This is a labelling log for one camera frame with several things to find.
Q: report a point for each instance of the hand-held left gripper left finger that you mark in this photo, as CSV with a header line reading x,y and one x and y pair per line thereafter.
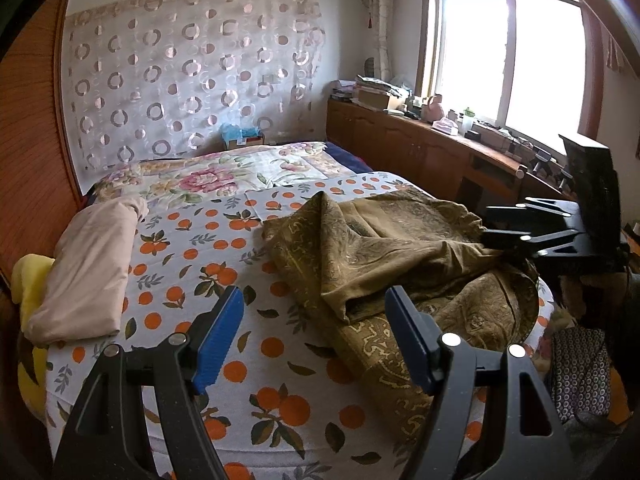
x,y
220,340

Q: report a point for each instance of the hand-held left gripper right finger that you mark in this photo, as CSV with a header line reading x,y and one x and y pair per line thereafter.
x,y
407,340

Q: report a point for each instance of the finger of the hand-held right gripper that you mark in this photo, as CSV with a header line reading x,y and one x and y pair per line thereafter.
x,y
505,215
510,240

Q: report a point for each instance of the brown patterned garment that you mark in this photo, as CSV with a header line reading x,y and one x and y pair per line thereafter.
x,y
400,240

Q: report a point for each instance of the bed with orange-print sheet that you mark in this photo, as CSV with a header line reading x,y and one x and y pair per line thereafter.
x,y
250,270

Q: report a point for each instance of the green capped bottle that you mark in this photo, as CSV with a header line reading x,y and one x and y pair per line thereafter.
x,y
468,120

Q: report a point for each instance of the long wooden cabinet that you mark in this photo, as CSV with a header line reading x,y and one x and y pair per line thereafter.
x,y
400,145

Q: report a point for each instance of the beige folded pillow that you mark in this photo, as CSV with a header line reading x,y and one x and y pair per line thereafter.
x,y
85,275

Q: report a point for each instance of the person's dotted clothing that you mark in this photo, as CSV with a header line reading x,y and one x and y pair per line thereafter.
x,y
580,375

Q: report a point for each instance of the floral quilt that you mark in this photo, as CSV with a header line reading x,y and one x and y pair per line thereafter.
x,y
210,177

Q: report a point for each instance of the navy blue blanket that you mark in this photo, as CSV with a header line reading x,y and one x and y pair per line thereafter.
x,y
350,157

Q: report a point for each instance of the window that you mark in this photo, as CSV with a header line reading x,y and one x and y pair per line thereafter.
x,y
470,45

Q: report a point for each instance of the stack of books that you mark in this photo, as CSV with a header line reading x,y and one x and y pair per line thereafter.
x,y
372,92

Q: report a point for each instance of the yellow plush toy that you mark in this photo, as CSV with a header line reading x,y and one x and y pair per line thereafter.
x,y
30,280

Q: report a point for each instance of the box with blue items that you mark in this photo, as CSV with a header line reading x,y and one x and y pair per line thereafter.
x,y
242,136

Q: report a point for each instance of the sheer window curtain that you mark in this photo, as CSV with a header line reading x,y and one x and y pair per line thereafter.
x,y
381,15

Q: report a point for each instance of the wooden headboard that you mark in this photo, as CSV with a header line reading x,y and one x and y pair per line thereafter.
x,y
30,135

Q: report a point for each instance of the circle patterned wall curtain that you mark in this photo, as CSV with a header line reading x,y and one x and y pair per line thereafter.
x,y
175,85

